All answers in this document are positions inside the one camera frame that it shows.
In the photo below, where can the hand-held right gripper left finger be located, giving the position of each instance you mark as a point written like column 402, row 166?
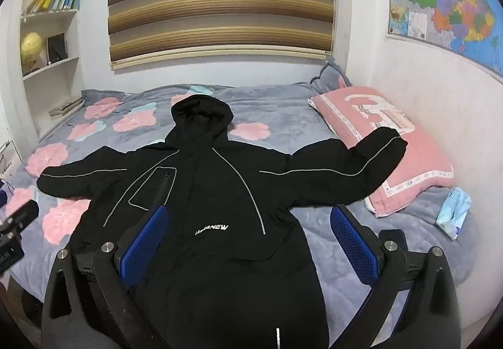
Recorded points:
column 144, row 241

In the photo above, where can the yellow globe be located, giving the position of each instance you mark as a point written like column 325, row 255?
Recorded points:
column 31, row 48

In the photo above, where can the white cardboard box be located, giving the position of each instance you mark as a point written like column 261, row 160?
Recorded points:
column 8, row 158

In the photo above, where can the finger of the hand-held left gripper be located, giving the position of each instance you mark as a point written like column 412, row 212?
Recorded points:
column 24, row 213

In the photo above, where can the grey floral blanket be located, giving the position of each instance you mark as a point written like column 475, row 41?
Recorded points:
column 275, row 113

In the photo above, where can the flat grey book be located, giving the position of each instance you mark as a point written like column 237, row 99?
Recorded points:
column 65, row 107

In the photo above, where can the blue tissue packet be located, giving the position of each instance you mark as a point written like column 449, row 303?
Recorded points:
column 454, row 213

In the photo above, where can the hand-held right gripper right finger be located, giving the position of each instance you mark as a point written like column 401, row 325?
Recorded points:
column 353, row 245

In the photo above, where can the white bookshelf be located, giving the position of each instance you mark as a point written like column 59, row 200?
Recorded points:
column 51, row 85

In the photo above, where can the grey pillow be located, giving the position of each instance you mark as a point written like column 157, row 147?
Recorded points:
column 330, row 78

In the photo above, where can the pink pillow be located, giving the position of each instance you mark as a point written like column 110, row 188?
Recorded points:
column 408, row 160

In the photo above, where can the black hooded jacket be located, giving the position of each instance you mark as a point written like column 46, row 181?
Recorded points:
column 220, row 191

